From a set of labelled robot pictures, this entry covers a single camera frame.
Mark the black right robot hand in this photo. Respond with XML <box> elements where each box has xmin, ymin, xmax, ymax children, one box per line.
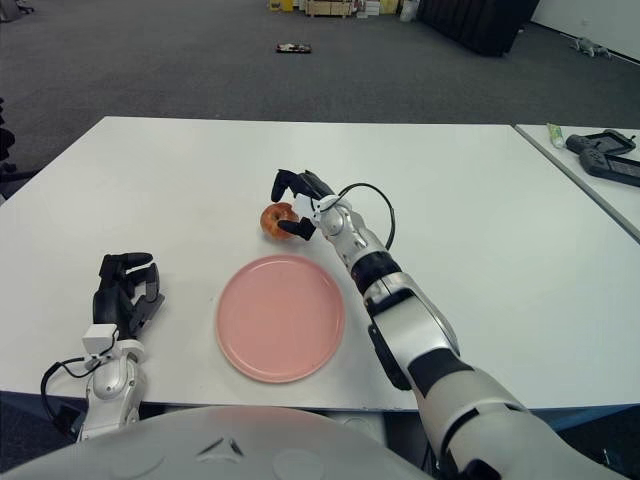
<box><xmin>269</xmin><ymin>169</ymin><xmax>335</xmax><ymax>242</ymax></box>

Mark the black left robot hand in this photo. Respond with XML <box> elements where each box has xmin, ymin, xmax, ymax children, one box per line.
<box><xmin>92</xmin><ymin>252</ymin><xmax>167</xmax><ymax>344</ymax></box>

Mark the red apple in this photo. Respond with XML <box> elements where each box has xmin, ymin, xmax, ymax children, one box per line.
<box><xmin>260</xmin><ymin>202</ymin><xmax>301</xmax><ymax>240</ymax></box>

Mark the pink round plate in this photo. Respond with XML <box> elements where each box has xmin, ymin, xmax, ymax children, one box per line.
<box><xmin>215</xmin><ymin>253</ymin><xmax>346</xmax><ymax>384</ymax></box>

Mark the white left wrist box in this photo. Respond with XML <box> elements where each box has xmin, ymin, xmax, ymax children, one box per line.
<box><xmin>82</xmin><ymin>324</ymin><xmax>119</xmax><ymax>356</ymax></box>

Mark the grey robot torso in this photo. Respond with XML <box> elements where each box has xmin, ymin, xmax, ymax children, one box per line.
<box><xmin>0</xmin><ymin>405</ymin><xmax>441</xmax><ymax>480</ymax></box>

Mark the wooden pallet crate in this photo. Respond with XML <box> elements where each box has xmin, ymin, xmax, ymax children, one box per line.
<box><xmin>305</xmin><ymin>0</ymin><xmax>354</xmax><ymax>19</ymax></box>

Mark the black office chair with jacket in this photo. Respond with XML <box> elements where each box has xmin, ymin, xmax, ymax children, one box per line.
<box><xmin>0</xmin><ymin>97</ymin><xmax>39</xmax><ymax>201</ymax></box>

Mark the black curtain partition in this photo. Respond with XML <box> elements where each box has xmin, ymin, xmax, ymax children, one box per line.
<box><xmin>416</xmin><ymin>0</ymin><xmax>541</xmax><ymax>57</ymax></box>

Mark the black framed handheld controller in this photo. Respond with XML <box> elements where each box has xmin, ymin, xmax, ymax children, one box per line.
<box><xmin>565</xmin><ymin>128</ymin><xmax>637</xmax><ymax>156</ymax></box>

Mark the grey handheld controller with screen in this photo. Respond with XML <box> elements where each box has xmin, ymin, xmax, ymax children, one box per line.
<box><xmin>579</xmin><ymin>147</ymin><xmax>640</xmax><ymax>189</ymax></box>

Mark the white side table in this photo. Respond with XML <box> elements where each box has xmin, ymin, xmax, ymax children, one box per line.
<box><xmin>513</xmin><ymin>123</ymin><xmax>640</xmax><ymax>246</ymax></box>

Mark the black swivel chair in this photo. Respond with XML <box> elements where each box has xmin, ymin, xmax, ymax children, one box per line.
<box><xmin>0</xmin><ymin>0</ymin><xmax>35</xmax><ymax>24</ymax></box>

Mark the grey robot dog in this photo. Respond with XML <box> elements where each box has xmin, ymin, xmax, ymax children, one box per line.
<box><xmin>572</xmin><ymin>37</ymin><xmax>614</xmax><ymax>60</ymax></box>

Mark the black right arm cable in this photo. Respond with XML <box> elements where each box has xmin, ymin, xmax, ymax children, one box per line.
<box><xmin>314</xmin><ymin>183</ymin><xmax>397</xmax><ymax>251</ymax></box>

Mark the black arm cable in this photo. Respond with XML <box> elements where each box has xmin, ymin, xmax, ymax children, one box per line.
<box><xmin>39</xmin><ymin>358</ymin><xmax>96</xmax><ymax>431</ymax></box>
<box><xmin>314</xmin><ymin>183</ymin><xmax>397</xmax><ymax>251</ymax></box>

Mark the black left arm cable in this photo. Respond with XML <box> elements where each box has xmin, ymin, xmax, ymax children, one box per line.
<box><xmin>39</xmin><ymin>358</ymin><xmax>96</xmax><ymax>431</ymax></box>

